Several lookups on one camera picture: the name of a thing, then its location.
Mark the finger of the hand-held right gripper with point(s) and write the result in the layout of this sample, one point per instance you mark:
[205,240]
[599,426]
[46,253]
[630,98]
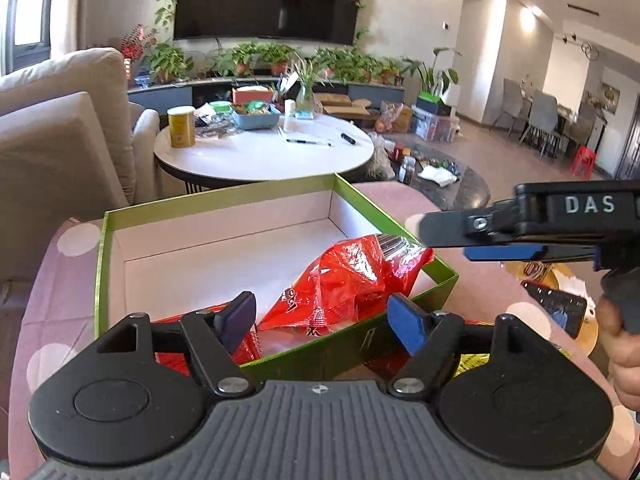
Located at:
[445,230]
[505,253]

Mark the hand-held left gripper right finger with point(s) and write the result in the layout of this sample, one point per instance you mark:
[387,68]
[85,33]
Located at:
[407,322]

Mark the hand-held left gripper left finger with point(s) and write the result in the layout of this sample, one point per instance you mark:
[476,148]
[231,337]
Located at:
[239,321]

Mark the large red snack bag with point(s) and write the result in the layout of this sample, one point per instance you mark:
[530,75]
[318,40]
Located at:
[345,280]

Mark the yellow red snack packet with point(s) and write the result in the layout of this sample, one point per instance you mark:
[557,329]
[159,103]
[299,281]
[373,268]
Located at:
[472,361]

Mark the green cardboard box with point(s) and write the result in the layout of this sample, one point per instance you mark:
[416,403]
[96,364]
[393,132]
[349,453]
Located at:
[325,355]

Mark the person's right hand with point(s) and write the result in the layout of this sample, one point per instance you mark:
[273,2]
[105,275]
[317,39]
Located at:
[622,360]

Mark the pink polka dot blanket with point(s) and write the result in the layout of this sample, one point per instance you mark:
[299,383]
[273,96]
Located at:
[490,280]

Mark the dark round table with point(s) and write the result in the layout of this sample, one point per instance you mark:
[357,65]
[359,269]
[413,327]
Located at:
[465,190]

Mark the white cloth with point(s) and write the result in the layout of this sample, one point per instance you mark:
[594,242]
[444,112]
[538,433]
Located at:
[437,174]

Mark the red plastic stool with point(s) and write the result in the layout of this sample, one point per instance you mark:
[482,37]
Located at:
[584,160]

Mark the dark glass jar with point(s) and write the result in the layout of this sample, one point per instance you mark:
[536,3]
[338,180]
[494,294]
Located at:
[406,170]

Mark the black smartphone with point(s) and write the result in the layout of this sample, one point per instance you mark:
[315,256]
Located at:
[560,307]

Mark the clear plastic bag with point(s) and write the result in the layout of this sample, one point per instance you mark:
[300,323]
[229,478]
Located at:
[382,157]

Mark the grey dining chair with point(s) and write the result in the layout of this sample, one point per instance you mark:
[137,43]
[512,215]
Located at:
[542,115]
[512,100]

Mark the yellow round stool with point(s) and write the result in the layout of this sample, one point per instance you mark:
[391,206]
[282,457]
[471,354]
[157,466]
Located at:
[590,335]

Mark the plastic bag of fruit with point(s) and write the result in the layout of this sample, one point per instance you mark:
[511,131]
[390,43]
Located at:
[390,117]

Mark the green black box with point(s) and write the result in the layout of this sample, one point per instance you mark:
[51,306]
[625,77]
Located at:
[434,104]

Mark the large leaf potted plant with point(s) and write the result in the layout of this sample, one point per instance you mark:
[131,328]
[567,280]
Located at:
[432,75]

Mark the open cardboard box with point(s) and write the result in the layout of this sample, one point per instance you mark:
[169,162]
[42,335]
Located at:
[345,107]

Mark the black pen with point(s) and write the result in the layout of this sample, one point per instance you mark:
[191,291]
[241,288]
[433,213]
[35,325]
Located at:
[305,141]

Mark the green potted plant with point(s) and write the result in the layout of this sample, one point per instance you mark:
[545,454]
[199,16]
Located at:
[240,57]
[167,62]
[277,57]
[387,70]
[345,62]

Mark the white round table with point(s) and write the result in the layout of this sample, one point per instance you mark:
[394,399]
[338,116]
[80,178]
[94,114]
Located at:
[280,155]

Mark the small blue box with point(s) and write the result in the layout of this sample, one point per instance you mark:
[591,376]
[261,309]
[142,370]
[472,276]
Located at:
[305,115]

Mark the glass vase with green plant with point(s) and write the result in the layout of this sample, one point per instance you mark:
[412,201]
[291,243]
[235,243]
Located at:
[305,102]

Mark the small white cup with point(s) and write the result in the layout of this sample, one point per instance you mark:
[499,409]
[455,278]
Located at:
[290,108]

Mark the yellow can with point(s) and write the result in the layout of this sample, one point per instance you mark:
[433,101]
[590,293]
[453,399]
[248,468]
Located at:
[181,130]

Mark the blue tray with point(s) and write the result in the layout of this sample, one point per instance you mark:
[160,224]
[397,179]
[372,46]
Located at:
[257,121]

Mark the orange tissue box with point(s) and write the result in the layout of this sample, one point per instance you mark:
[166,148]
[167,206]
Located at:
[250,96]

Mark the grey television cabinet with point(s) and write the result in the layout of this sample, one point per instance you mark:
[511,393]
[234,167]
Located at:
[165,97]

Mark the beige sofa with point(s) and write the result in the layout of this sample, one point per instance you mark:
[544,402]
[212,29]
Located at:
[60,160]

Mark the large black television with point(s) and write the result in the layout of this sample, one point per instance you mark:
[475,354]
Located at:
[270,0]

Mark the red flower plant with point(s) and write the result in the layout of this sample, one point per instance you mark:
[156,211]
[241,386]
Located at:
[135,47]

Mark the beige curtain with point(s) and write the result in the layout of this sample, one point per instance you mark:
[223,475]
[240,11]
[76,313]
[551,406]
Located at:
[67,5]

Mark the black framed window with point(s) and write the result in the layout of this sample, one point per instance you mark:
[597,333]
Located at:
[30,10]

